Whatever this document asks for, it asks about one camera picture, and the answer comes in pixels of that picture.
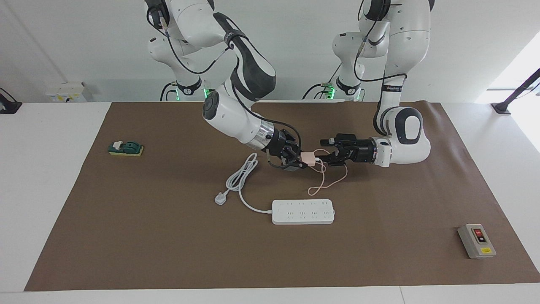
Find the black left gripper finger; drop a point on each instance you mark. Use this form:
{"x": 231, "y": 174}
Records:
{"x": 346, "y": 141}
{"x": 344, "y": 158}

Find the white wall socket box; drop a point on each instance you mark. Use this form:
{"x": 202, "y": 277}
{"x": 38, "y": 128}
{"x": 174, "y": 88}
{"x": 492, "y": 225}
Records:
{"x": 67, "y": 93}

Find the pink charger adapter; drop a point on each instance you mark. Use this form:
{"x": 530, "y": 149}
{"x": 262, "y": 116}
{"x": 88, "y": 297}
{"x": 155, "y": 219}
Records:
{"x": 308, "y": 158}

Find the brown table mat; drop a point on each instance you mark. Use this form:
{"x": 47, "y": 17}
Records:
{"x": 270, "y": 253}

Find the grey push-button switch box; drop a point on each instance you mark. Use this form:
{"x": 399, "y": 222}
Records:
{"x": 476, "y": 242}

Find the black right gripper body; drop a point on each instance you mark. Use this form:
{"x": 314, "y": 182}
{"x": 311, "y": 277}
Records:
{"x": 280, "y": 143}

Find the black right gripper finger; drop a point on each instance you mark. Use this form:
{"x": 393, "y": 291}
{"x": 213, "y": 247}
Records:
{"x": 291, "y": 165}
{"x": 297, "y": 145}

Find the black desk clamp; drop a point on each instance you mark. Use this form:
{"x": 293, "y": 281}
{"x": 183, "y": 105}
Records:
{"x": 8, "y": 107}

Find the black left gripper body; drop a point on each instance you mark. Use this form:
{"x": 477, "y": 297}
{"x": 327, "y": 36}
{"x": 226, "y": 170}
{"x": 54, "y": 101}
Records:
{"x": 366, "y": 151}

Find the white power strip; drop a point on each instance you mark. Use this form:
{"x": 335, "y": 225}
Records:
{"x": 303, "y": 211}

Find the green knife switch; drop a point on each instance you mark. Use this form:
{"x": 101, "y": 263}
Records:
{"x": 126, "y": 147}

